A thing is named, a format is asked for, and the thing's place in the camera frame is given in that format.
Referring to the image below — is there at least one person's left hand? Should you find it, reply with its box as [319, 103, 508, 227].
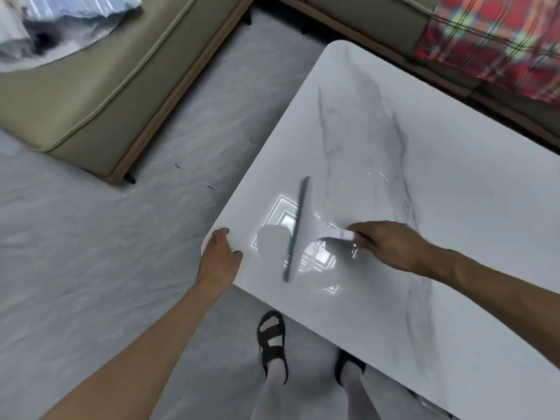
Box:
[195, 227, 244, 295]

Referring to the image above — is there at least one person's right hand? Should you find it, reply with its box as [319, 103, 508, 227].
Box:
[351, 220, 435, 275]

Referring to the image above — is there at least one white window squeegee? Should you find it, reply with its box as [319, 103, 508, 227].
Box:
[282, 176, 358, 285]

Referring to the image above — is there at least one person's right forearm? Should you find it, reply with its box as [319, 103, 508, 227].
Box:
[423, 246, 560, 375]

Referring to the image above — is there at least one person's left forearm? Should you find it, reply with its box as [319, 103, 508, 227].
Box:
[39, 277, 233, 420]

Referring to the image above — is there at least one black sandal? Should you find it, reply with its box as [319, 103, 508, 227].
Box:
[335, 349, 367, 388]
[256, 310, 290, 386]

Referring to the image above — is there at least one person's left leg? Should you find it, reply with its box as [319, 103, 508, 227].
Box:
[251, 314, 290, 420]

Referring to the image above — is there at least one person's leg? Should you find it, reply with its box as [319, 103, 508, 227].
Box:
[251, 314, 290, 420]
[339, 359, 373, 420]

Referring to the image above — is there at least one person's right leg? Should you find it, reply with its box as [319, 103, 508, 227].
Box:
[339, 359, 373, 420]

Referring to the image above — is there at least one beige sofa section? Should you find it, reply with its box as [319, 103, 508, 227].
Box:
[268, 0, 560, 142]
[0, 0, 260, 187]

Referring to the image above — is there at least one red plaid blanket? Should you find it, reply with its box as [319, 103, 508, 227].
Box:
[413, 0, 560, 105]

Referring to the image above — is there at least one white grey printed cloth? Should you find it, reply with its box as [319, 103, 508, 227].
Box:
[0, 0, 145, 75]

